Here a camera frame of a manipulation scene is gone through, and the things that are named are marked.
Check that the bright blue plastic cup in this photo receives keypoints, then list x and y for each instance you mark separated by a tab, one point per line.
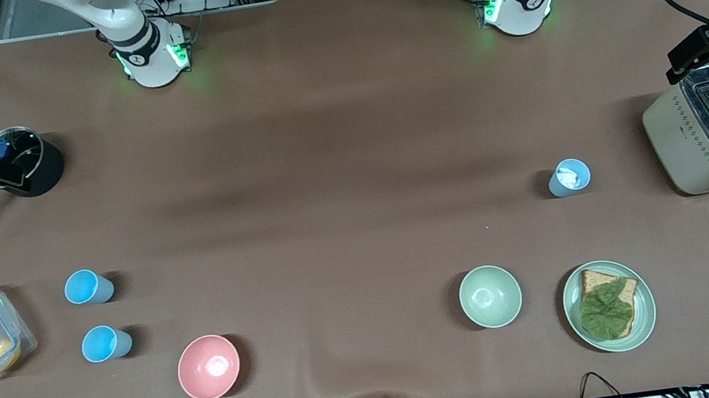
86	287
104	343

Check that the grey-blue plastic cup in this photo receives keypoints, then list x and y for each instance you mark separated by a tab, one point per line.
581	177

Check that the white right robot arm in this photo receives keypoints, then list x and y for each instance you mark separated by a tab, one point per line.
142	42

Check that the white crumpled paper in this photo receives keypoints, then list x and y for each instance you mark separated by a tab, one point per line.
569	177

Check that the brown bread slice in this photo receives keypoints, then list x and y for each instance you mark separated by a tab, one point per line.
594	278

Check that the pale green plate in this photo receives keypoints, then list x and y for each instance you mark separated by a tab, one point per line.
645	311

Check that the green lettuce leaf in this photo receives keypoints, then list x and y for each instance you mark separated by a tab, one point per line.
606	313

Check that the pink bowl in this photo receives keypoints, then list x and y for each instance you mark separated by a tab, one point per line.
209	367

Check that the pale green bowl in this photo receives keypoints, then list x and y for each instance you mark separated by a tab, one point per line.
490	296

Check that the brown table cloth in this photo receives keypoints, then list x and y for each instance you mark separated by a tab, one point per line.
335	263

